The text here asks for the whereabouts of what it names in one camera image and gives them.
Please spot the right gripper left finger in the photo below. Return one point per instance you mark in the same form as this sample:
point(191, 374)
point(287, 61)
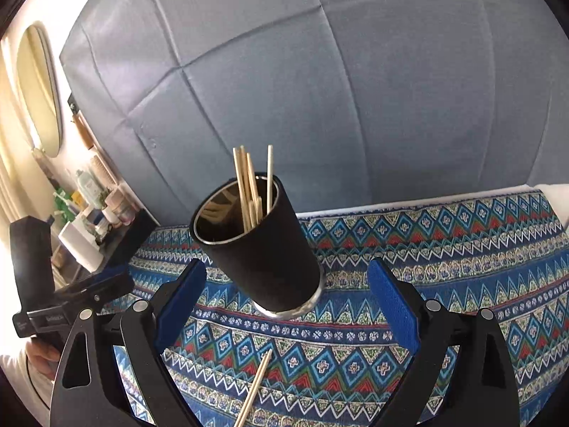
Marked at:
point(88, 390)

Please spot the wooden chopstick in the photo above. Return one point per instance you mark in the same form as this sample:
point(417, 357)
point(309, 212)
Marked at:
point(245, 174)
point(269, 176)
point(254, 389)
point(255, 211)
point(242, 189)
point(252, 177)

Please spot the left hand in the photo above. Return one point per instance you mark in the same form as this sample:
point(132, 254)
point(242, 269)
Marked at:
point(43, 356)

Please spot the white paper towel roll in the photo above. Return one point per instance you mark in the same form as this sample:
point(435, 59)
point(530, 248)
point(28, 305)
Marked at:
point(83, 251)

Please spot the blue patterned tablecloth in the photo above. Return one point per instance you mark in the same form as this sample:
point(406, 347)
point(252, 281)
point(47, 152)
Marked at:
point(389, 271)

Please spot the white lotion bottle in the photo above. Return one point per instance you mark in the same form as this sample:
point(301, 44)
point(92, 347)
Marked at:
point(90, 189)

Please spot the black cylindrical utensil holder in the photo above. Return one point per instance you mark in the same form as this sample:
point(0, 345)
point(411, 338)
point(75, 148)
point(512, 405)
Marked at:
point(272, 263)

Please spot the wooden chopstick in holder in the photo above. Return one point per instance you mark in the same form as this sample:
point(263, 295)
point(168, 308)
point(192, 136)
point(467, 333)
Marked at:
point(255, 211)
point(269, 176)
point(242, 189)

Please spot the grey fabric backdrop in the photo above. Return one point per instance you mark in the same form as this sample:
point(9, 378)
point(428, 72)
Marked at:
point(363, 101)

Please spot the oval wall mirror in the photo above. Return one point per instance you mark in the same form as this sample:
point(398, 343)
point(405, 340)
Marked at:
point(39, 92)

